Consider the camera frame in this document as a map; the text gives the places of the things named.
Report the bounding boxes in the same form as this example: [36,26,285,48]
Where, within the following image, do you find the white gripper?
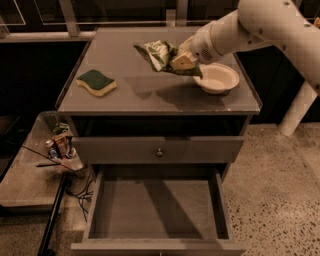
[169,25,222,70]

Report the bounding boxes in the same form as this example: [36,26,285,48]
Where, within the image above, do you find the green jalapeno chip bag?
[134,40,202,76]

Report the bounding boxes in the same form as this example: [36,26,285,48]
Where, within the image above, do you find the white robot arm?
[170,0,320,136]

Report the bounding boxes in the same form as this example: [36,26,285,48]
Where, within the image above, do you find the grey drawer cabinet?
[54,26,264,256]

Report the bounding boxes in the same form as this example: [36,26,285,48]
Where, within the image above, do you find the round metal drawer knob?
[155,148,164,158]

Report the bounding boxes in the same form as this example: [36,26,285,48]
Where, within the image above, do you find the closed top drawer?
[72,136,244,164]

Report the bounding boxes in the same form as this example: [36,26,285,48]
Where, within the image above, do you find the open middle drawer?
[71,165,246,256]

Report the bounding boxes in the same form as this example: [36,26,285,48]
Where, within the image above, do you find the white paper bowl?
[193,63,240,95]

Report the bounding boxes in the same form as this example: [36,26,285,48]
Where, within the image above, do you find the metal window railing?
[0,0,320,43]

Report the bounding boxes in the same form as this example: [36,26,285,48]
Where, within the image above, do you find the green yellow sponge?
[76,70,117,97]

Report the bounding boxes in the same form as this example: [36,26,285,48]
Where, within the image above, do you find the black stand pole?
[37,173,68,256]

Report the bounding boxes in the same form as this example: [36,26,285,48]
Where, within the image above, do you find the black cables on floor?
[64,168,96,222]

